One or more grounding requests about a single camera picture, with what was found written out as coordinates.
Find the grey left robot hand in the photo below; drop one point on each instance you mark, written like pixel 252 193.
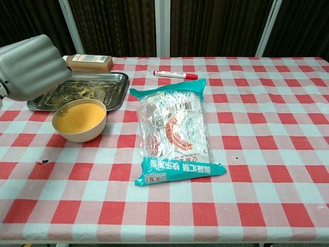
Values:
pixel 30 67

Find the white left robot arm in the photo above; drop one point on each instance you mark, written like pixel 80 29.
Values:
pixel 1 99

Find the yellow-orange plastic bowl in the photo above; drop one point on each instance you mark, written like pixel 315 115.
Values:
pixel 79 136

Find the dark brown curtain panel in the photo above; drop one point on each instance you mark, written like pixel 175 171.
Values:
pixel 25 18
pixel 303 25
pixel 218 25
pixel 115 25

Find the brown bottle with white cap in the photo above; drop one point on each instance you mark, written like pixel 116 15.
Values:
pixel 90 66

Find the stainless steel tray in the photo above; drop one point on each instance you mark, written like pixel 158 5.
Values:
pixel 102 87

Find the red and white marker pen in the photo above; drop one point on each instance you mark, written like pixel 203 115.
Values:
pixel 174 74

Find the teal and clear snack bag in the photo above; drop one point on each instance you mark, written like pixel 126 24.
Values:
pixel 174 128

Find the red white checkered tablecloth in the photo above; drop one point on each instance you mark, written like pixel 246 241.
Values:
pixel 257 128

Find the white partition post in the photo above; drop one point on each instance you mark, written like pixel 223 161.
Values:
pixel 268 25
pixel 70 25
pixel 162 25

